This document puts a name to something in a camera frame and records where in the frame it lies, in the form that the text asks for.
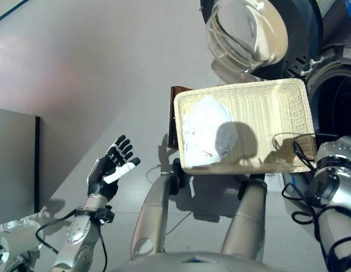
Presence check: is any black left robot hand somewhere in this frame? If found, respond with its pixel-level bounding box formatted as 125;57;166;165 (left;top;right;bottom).
88;135;141;199

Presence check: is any white garment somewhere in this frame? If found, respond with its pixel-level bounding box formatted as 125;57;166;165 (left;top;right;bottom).
182;95;238;168

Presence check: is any round glass washing machine door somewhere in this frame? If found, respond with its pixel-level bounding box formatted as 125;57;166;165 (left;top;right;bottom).
200;0;323;80

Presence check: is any grey cabinet with black edge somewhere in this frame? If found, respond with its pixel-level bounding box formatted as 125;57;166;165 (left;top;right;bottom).
0;107;41;227

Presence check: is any brown wooden stool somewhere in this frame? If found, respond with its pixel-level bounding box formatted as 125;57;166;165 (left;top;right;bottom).
168;84;193;150

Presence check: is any grey robot torso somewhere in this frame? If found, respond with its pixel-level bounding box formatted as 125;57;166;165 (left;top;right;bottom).
112;250;275;272

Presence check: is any silver right robot leg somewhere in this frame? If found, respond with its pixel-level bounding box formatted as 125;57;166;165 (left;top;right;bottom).
220;173;268;261

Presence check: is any white wicker laundry basket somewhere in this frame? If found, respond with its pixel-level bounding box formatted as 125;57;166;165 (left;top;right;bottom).
174;78;318;175

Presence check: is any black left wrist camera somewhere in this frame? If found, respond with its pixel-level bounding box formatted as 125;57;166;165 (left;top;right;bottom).
92;205;115;224

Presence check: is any thin white floor cable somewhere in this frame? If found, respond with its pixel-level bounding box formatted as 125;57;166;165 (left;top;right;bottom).
146;165;193;236

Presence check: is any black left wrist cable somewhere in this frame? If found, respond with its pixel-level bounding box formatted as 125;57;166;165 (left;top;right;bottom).
35;209;108;270

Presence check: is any white metal equipment frame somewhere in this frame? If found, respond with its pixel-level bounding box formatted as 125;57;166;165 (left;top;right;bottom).
0;218;44;272

